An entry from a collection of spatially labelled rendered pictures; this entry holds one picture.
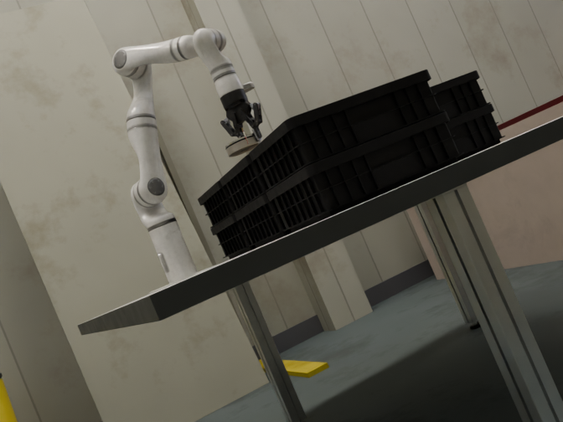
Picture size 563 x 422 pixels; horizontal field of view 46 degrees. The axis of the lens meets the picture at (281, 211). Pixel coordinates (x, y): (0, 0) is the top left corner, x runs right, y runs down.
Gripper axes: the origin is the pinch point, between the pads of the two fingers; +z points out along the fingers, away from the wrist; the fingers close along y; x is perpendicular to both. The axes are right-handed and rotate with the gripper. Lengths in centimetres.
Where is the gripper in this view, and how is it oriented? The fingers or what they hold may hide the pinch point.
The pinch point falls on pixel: (250, 138)
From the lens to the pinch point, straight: 195.1
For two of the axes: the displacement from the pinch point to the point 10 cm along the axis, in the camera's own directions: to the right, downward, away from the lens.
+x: 4.4, -1.5, 8.8
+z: 3.9, 9.2, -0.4
